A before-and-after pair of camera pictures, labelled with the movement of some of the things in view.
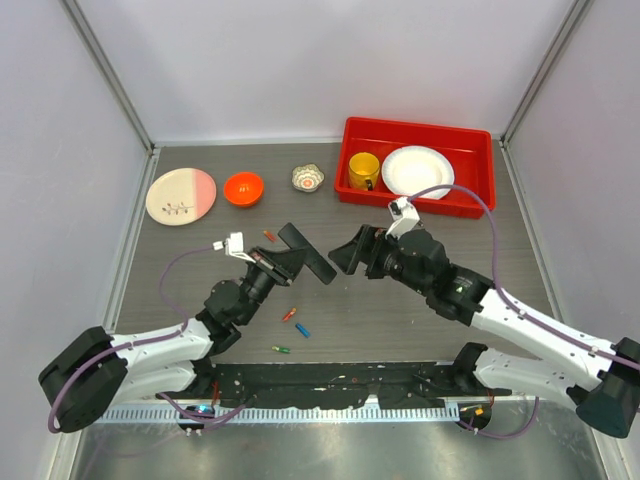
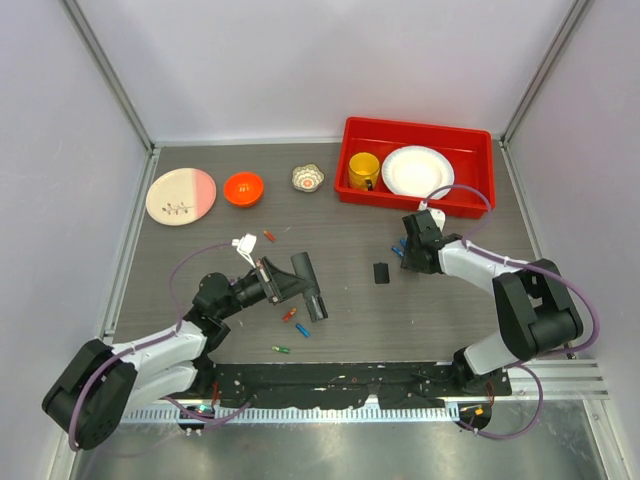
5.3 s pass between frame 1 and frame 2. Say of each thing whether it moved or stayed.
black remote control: moved
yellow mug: stayed
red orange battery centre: stayed
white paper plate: stayed
